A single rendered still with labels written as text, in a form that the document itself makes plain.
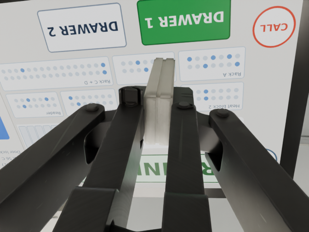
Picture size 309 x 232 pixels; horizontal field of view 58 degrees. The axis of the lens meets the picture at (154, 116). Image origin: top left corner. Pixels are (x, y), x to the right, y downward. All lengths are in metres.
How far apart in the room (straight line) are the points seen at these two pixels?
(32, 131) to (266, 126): 0.31
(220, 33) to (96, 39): 0.13
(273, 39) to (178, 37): 0.10
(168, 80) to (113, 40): 0.17
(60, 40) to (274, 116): 0.26
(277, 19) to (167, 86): 0.19
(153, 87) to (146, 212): 1.07
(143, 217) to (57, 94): 0.90
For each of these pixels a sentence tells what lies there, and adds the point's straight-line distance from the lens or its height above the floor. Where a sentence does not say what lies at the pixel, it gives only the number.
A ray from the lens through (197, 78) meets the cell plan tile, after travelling 0.32.
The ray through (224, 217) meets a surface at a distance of 1.40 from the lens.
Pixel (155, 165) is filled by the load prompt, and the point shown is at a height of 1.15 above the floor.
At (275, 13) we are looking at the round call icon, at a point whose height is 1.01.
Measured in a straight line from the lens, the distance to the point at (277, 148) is 0.39.
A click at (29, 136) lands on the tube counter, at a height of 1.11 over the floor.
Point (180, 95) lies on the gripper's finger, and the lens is 0.16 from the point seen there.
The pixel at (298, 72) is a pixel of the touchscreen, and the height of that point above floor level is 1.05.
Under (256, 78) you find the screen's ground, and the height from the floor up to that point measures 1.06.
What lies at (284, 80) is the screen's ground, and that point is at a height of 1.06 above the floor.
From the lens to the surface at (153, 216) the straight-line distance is 1.22.
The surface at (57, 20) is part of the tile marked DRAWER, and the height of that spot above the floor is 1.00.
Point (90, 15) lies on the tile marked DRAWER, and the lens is 0.32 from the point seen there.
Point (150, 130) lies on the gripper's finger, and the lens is 0.15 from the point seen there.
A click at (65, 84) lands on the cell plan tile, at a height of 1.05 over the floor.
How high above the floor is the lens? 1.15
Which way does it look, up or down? 10 degrees down
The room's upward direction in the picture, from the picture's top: 180 degrees clockwise
